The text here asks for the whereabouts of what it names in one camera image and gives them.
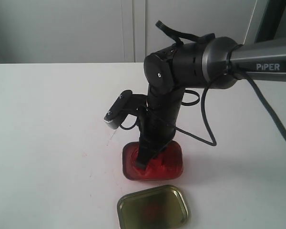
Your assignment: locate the black camera cable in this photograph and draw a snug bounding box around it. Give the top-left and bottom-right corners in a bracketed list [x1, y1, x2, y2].
[120, 20, 286, 153]

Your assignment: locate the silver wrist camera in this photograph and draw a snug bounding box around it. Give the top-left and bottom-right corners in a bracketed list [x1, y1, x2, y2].
[104, 90, 133, 130]

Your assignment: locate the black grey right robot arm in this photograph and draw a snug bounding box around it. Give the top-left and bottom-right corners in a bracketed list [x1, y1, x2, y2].
[136, 34, 286, 169]

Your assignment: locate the gold tin lid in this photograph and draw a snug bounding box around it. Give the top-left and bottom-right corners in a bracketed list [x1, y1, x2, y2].
[117, 185, 190, 229]

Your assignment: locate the dark vertical post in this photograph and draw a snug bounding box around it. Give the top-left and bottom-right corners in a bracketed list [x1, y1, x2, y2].
[254, 0, 286, 43]

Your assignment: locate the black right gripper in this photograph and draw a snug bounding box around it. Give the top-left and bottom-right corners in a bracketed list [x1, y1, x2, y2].
[135, 88, 185, 170]

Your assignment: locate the red ink pad tin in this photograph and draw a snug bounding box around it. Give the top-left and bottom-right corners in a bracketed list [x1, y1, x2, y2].
[122, 141, 184, 181]

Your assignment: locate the white cabinet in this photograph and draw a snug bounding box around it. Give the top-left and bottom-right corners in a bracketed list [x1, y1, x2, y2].
[0, 0, 266, 63]

